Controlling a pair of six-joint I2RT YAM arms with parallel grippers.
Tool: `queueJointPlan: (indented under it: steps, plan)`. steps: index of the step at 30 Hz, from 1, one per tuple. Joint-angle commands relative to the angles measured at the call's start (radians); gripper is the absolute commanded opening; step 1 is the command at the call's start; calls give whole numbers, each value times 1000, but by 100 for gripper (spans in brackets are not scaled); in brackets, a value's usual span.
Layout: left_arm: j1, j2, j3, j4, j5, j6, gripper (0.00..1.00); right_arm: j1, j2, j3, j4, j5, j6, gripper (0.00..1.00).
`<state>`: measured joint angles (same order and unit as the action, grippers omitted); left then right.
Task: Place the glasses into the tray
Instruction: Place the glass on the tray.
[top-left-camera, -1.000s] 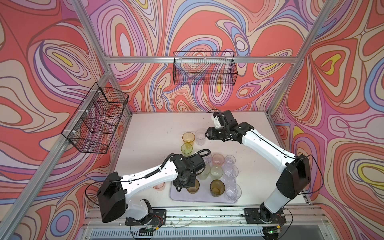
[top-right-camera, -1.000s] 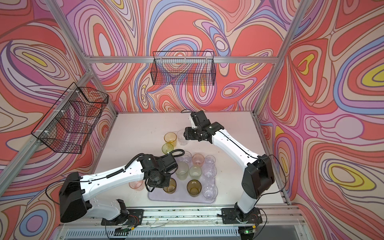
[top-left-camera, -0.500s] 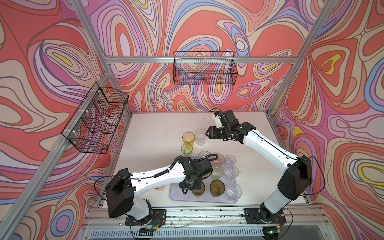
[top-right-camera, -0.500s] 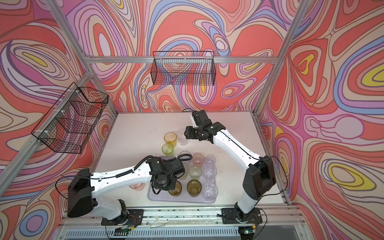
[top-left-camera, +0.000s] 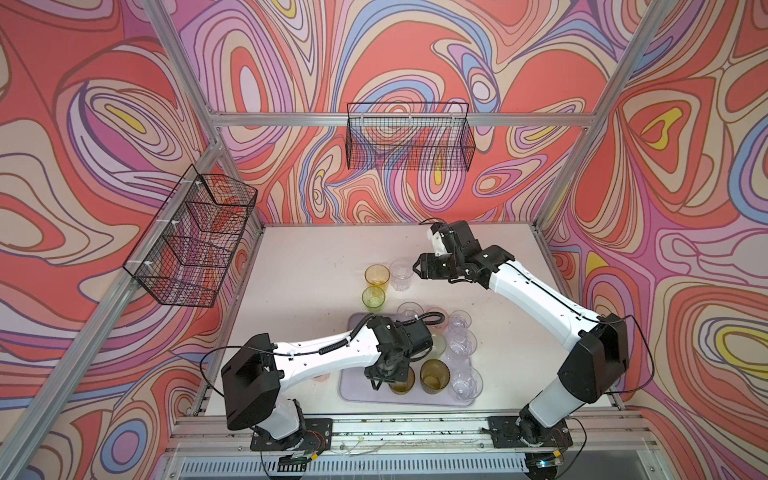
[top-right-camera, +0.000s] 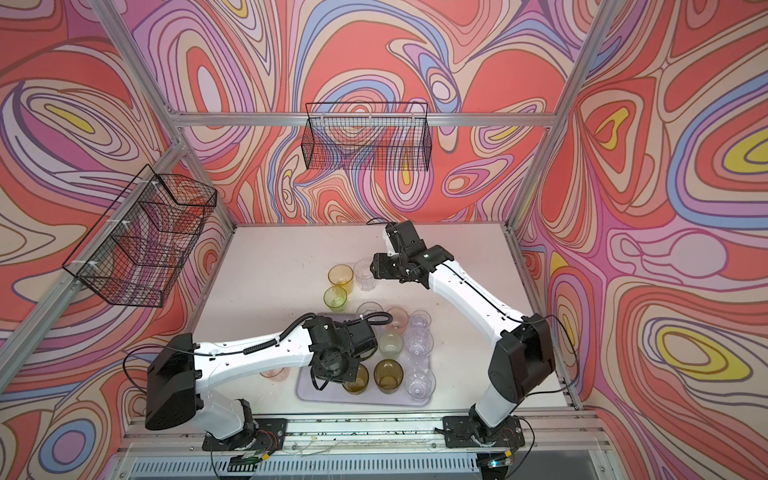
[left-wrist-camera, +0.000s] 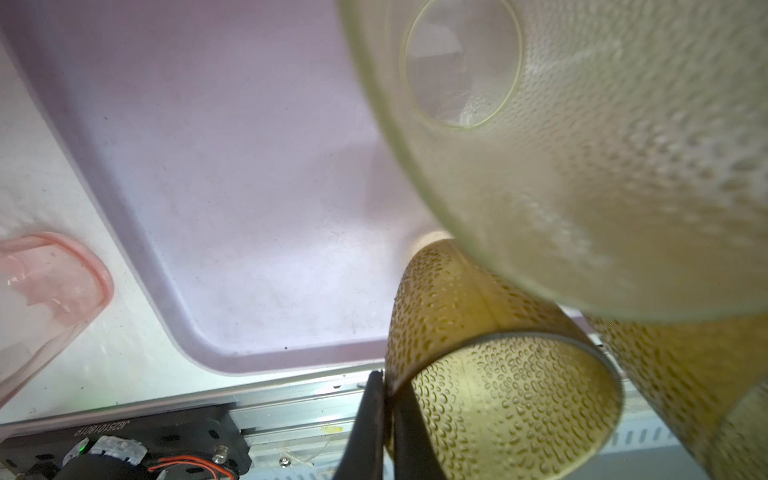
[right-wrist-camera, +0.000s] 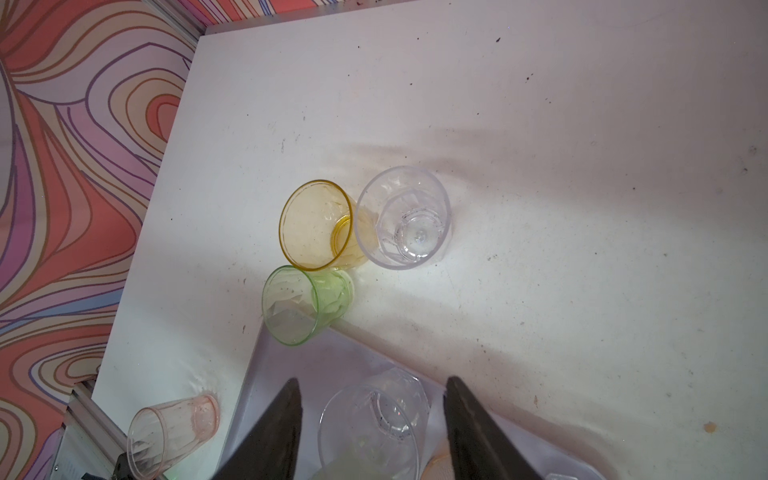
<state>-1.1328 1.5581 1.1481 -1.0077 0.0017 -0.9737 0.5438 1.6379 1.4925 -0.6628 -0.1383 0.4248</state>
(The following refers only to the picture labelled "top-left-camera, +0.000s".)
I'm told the lavender tray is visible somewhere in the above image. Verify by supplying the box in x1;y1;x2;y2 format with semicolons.
338;312;476;408

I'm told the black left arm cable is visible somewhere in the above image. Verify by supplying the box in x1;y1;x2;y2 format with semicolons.
350;310;446;343

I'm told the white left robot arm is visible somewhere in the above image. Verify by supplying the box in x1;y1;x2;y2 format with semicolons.
221;313;433;446

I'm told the black wire basket back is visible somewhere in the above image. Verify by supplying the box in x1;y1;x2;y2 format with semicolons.
345;100;476;172

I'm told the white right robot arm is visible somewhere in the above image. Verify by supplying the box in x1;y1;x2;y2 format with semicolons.
413;219;629;444

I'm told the clear cup row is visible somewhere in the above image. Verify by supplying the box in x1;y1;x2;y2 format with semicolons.
396;302;424;322
389;259;414;292

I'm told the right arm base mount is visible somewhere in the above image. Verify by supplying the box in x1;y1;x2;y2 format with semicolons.
484;415;573;450

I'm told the pink cup back row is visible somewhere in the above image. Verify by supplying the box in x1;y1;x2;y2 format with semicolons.
424;307;449;332

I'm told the small clear cup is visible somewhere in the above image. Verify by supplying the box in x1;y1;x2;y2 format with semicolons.
448;310;473;329

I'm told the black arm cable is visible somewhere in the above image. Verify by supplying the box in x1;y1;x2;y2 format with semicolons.
350;310;446;343
417;217;656;463

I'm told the black wire basket left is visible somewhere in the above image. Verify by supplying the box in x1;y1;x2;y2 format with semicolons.
123;166;258;308

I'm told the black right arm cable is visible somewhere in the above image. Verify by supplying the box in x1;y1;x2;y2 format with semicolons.
417;217;656;463

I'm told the large clear cup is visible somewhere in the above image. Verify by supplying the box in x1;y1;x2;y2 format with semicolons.
450;367;484;402

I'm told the brown olive textured cup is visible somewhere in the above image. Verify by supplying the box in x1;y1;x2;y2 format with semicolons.
419;359;451;395

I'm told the black wire basket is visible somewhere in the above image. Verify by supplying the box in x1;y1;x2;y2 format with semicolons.
123;166;258;308
345;100;476;172

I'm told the clear cup front row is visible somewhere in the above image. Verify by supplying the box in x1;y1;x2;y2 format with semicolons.
396;302;424;322

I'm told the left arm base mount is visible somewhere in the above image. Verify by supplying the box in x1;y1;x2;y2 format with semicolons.
250;417;333;455

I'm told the clear cup back row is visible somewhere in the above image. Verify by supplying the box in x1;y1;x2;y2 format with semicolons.
389;259;414;292

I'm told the pale green textured cup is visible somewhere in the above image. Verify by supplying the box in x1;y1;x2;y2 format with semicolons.
427;332;447;359

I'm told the amber yellow cup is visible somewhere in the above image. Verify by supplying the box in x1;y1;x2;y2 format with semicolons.
364;264;391;292

